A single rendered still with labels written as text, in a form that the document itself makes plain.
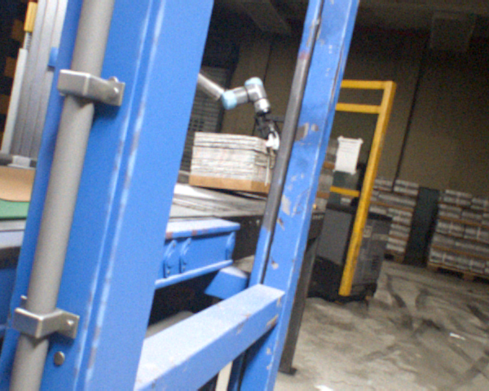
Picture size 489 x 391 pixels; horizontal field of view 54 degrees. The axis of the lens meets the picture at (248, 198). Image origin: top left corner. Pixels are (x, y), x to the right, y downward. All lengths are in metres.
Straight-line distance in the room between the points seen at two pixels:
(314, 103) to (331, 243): 3.35
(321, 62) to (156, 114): 0.62
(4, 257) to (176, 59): 0.25
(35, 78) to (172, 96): 2.05
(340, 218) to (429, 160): 5.52
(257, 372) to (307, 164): 0.41
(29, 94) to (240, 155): 1.02
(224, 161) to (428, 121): 7.84
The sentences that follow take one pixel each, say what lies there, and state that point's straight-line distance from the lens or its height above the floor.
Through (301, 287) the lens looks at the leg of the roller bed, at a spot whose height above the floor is 0.42.
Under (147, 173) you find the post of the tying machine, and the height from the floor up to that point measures 0.89.
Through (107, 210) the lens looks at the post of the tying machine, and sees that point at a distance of 0.35.
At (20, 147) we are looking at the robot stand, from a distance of 2.42.
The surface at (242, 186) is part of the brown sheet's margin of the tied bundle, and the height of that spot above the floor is 0.85.
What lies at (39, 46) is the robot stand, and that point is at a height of 1.27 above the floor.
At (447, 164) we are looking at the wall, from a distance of 9.55.
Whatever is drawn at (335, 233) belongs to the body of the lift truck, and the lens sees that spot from 4.21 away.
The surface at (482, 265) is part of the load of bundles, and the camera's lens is 7.95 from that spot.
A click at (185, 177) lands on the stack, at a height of 0.80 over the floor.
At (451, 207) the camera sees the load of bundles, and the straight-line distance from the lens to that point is 7.83.
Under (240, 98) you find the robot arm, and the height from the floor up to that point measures 1.22.
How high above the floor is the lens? 0.91
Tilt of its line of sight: 3 degrees down
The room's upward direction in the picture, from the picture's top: 12 degrees clockwise
